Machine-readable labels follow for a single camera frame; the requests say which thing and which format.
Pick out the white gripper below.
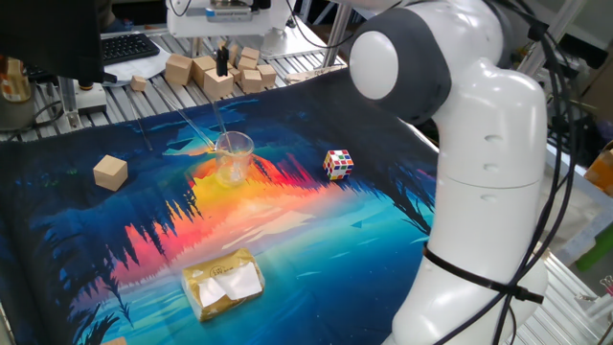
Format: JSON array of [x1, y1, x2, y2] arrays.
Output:
[[166, 0, 288, 78]]

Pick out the clear glass rod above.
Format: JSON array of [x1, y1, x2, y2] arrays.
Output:
[[125, 101, 154, 152], [151, 81, 217, 150]]

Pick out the white stand base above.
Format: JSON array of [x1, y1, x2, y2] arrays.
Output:
[[261, 26, 344, 62]]

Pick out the white paper sheet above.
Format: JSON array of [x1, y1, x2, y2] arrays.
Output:
[[102, 47, 172, 83]]

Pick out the black keyboard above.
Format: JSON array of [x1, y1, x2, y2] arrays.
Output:
[[100, 32, 162, 67]]

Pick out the clear glass beaker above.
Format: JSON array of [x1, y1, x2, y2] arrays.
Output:
[[214, 129, 256, 189]]

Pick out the metal clamp stand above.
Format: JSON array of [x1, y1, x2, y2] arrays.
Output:
[[57, 76, 109, 129]]

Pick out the Rubik's cube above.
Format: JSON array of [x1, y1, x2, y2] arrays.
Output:
[[322, 149, 355, 182]]

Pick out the black monitor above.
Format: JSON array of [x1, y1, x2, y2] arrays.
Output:
[[0, 0, 119, 86]]

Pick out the brown labelled bottle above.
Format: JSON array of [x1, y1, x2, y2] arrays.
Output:
[[0, 56, 33, 104]]

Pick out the grey round container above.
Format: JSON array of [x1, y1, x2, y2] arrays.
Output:
[[0, 93, 38, 131]]

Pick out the colourful sunset landscape cloth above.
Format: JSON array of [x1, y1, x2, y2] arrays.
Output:
[[0, 66, 440, 345]]

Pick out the gold tissue pack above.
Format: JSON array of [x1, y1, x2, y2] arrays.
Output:
[[180, 247, 266, 323]]

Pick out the orange box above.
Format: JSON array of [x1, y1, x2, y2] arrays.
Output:
[[583, 141, 613, 197]]

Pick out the green object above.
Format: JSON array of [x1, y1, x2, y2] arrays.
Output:
[[574, 224, 613, 272]]

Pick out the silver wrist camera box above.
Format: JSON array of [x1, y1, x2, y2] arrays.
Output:
[[204, 0, 258, 23]]

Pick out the aluminium frame bar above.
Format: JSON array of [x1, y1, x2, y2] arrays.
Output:
[[321, 2, 354, 68]]

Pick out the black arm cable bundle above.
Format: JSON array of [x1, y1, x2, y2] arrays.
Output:
[[488, 0, 583, 345]]

